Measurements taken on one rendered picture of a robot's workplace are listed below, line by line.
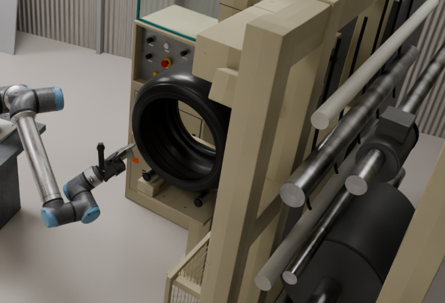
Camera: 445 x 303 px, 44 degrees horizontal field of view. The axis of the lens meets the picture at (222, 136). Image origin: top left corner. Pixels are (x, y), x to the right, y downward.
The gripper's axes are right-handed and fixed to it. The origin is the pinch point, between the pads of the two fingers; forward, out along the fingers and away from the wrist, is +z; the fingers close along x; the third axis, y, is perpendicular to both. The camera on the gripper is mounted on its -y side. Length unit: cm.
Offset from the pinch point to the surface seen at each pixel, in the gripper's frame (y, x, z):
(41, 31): -71, -351, -55
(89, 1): -67, -317, 4
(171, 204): 32.3, 4.6, -1.5
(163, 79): -18.9, 18.1, 28.7
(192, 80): -13.3, 25.0, 38.1
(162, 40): -23, -70, 38
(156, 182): 21.5, -1.1, -1.7
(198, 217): 42.1, 12.8, 6.1
